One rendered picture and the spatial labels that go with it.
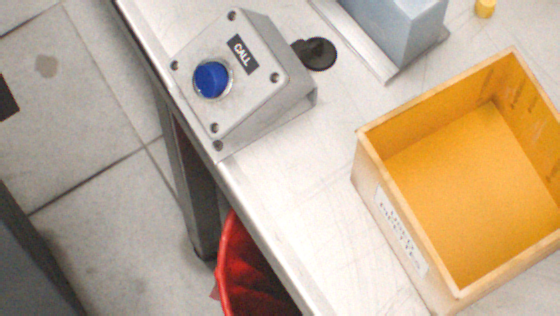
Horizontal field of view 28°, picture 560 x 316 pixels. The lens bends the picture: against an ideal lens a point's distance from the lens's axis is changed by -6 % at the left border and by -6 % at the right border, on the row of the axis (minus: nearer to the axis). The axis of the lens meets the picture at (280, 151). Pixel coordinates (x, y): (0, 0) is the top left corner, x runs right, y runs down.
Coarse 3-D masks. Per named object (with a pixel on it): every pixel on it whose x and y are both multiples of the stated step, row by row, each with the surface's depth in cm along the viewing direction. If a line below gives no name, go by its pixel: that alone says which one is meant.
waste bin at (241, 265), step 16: (224, 224) 131; (240, 224) 131; (224, 240) 130; (240, 240) 132; (224, 256) 129; (240, 256) 132; (256, 256) 136; (224, 272) 128; (240, 272) 131; (256, 272) 134; (272, 272) 143; (224, 288) 128; (240, 288) 130; (256, 288) 137; (272, 288) 141; (224, 304) 127; (240, 304) 133; (256, 304) 138; (272, 304) 140; (288, 304) 143
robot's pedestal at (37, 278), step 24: (0, 192) 124; (0, 216) 102; (24, 216) 153; (0, 240) 106; (24, 240) 119; (0, 264) 112; (24, 264) 116; (48, 264) 142; (0, 288) 118; (24, 288) 123; (48, 288) 127; (0, 312) 125; (24, 312) 130; (48, 312) 135; (72, 312) 141
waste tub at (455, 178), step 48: (432, 96) 78; (480, 96) 85; (528, 96) 80; (384, 144) 82; (432, 144) 87; (480, 144) 87; (528, 144) 85; (384, 192) 78; (432, 192) 85; (480, 192) 85; (528, 192) 85; (432, 240) 84; (480, 240) 84; (528, 240) 84; (432, 288) 79; (480, 288) 76
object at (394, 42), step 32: (320, 0) 90; (352, 0) 87; (384, 0) 82; (416, 0) 80; (448, 0) 82; (352, 32) 89; (384, 32) 86; (416, 32) 83; (448, 32) 89; (384, 64) 88
